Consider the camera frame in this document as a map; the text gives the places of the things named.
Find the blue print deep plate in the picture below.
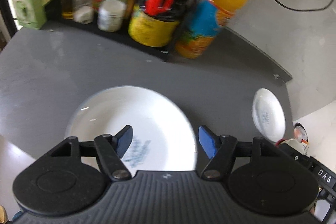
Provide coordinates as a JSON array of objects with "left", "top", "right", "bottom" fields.
[{"left": 65, "top": 86, "right": 197, "bottom": 175}]

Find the small white bakery plate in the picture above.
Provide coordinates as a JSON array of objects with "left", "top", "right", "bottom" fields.
[{"left": 252, "top": 88, "right": 286, "bottom": 143}]

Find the cream bowl back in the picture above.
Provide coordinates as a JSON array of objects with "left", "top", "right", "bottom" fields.
[{"left": 285, "top": 138, "right": 309, "bottom": 155}]

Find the red and black bowl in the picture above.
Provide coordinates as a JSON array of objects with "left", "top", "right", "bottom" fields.
[{"left": 274, "top": 139, "right": 286, "bottom": 147}]

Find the pot with packets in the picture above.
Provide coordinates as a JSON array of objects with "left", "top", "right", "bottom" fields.
[{"left": 294, "top": 123, "right": 309, "bottom": 144}]

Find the black spice rack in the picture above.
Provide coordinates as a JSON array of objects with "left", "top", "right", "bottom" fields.
[{"left": 51, "top": 0, "right": 197, "bottom": 61}]

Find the soy sauce bottle yellow label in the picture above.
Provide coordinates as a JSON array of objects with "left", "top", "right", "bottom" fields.
[{"left": 128, "top": 0, "right": 189, "bottom": 48}]

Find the white cap pill jar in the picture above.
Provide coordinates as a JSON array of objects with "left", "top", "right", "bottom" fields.
[{"left": 97, "top": 0, "right": 127, "bottom": 32}]

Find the small glass spice jar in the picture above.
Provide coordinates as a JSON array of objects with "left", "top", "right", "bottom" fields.
[{"left": 73, "top": 0, "right": 94, "bottom": 24}]

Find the orange juice bottle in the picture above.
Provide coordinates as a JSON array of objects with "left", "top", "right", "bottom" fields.
[{"left": 175, "top": 0, "right": 248, "bottom": 59}]

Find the black power cable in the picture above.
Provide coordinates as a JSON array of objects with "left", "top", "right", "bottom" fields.
[{"left": 250, "top": 0, "right": 336, "bottom": 13}]

